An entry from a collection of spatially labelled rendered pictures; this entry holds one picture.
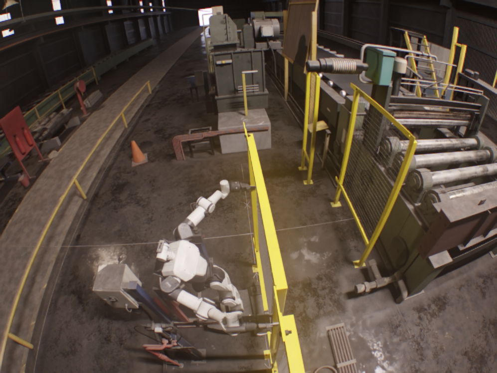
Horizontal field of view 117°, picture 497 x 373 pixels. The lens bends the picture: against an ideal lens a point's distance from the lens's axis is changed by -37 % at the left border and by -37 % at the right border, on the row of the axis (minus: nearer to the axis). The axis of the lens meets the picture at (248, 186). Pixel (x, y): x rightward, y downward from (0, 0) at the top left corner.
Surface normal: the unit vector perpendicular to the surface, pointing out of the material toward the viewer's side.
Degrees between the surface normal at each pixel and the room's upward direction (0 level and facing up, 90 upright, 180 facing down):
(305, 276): 0
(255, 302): 0
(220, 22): 90
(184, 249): 16
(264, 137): 90
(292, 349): 0
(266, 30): 90
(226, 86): 90
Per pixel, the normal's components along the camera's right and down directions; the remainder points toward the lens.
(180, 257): 0.14, -0.60
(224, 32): 0.10, 0.65
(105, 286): -0.07, -0.75
